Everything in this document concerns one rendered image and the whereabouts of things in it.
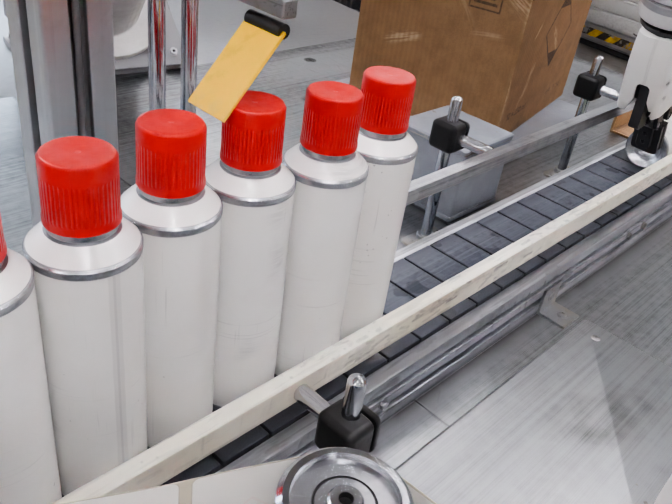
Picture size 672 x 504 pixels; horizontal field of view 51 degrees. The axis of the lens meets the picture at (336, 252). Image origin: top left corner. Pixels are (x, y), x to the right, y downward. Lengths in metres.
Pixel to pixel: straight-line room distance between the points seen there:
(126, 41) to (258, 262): 0.78
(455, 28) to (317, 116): 0.60
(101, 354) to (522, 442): 0.28
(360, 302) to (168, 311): 0.17
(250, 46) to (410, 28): 0.65
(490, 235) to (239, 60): 0.40
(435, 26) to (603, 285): 0.42
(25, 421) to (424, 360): 0.30
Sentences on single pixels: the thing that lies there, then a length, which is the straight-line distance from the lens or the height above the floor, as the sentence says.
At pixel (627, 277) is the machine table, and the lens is 0.82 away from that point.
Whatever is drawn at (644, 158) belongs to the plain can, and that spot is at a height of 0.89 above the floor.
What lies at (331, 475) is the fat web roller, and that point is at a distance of 0.21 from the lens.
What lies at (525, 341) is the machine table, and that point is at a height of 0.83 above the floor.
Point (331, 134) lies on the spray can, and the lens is 0.40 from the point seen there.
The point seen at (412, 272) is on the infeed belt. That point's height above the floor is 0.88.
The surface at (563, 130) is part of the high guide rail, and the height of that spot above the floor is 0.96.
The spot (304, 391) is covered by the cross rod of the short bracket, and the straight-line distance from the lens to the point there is 0.45.
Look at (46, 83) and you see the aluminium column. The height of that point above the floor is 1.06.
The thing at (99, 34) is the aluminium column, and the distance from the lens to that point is 0.46.
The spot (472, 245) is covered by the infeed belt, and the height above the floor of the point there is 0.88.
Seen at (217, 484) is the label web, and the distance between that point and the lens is 0.21.
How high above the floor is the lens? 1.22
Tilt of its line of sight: 33 degrees down
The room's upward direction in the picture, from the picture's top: 9 degrees clockwise
